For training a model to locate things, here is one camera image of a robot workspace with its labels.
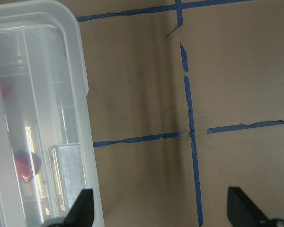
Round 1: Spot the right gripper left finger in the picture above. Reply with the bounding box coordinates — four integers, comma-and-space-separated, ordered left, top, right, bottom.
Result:
62, 189, 95, 227

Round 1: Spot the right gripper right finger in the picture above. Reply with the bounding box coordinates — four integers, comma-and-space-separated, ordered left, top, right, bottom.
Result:
227, 186, 277, 227

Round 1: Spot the clear plastic box lid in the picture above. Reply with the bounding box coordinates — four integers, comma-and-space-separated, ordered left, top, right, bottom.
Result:
0, 0, 104, 227

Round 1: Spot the red block under lid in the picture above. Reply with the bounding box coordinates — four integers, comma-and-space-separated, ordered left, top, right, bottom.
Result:
14, 150, 42, 183
0, 79, 11, 100

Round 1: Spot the brown paper table cover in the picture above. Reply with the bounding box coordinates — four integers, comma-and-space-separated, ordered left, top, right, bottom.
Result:
65, 0, 284, 227

